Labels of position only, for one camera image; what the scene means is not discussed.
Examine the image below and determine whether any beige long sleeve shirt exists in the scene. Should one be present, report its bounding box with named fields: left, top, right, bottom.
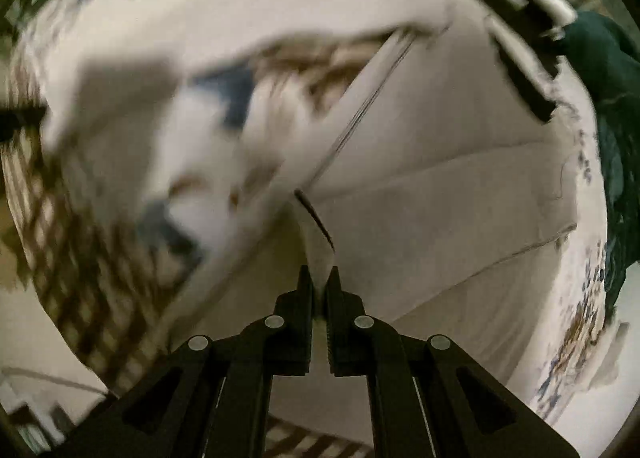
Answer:
left=41, top=0, right=577, bottom=400

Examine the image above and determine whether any floral bed sheet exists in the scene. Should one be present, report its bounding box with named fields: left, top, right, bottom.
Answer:
left=0, top=0, right=622, bottom=458

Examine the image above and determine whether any dark green plush blanket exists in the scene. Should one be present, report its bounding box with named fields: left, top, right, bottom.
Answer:
left=563, top=11, right=639, bottom=317

